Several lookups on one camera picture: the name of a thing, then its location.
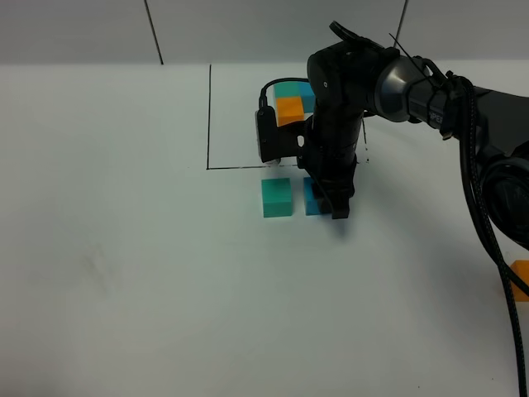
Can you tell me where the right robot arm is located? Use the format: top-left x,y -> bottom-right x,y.
301,22 -> 528,246

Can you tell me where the orange template block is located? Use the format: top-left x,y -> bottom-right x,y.
276,97 -> 305,127

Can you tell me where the blue template block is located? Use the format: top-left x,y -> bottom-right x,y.
298,82 -> 315,103

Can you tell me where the right black braided cable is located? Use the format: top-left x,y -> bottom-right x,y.
446,69 -> 529,397

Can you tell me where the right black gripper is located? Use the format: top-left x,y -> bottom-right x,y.
298,111 -> 364,219

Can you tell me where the green template block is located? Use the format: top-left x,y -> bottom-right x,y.
274,81 -> 301,98

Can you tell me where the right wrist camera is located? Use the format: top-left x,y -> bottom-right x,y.
255,106 -> 306,163

